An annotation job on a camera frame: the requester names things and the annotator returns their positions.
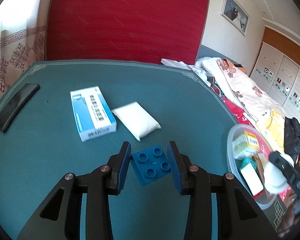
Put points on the blue toy brick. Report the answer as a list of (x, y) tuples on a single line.
[(150, 164)]

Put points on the white sachet packet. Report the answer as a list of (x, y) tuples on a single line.
[(136, 119)]

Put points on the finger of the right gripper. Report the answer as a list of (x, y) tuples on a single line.
[(281, 168)]

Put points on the grey printed small box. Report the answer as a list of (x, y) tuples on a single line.
[(252, 180)]

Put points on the white bedside table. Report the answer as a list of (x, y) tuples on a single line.
[(176, 64)]

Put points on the white wardrobe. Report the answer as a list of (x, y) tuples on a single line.
[(277, 71)]

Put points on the teal dental floss box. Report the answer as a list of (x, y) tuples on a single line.
[(247, 161)]

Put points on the black smartphone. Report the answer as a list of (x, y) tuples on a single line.
[(16, 103)]

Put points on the blue white medicine box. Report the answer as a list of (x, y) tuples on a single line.
[(92, 114)]

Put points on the framed wall picture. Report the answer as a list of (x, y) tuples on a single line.
[(236, 15)]

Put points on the rose gold cosmetic tube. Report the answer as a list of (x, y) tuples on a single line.
[(261, 161)]

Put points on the red bed sheet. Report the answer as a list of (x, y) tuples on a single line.
[(233, 108)]

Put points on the floral quilt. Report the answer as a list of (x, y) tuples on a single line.
[(241, 90)]

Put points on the white round cap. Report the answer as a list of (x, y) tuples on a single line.
[(274, 181)]

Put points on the right hand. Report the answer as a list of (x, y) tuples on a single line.
[(290, 219)]

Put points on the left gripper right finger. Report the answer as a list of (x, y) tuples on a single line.
[(238, 215)]

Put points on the patterned curtain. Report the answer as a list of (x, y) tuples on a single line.
[(23, 25)]

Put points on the black garment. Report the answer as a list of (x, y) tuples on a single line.
[(292, 137)]

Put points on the red upholstered headboard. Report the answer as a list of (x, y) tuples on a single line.
[(130, 30)]

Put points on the teal table mat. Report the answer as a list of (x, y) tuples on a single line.
[(42, 144)]

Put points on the green baby ointment box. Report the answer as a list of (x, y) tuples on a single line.
[(245, 146)]

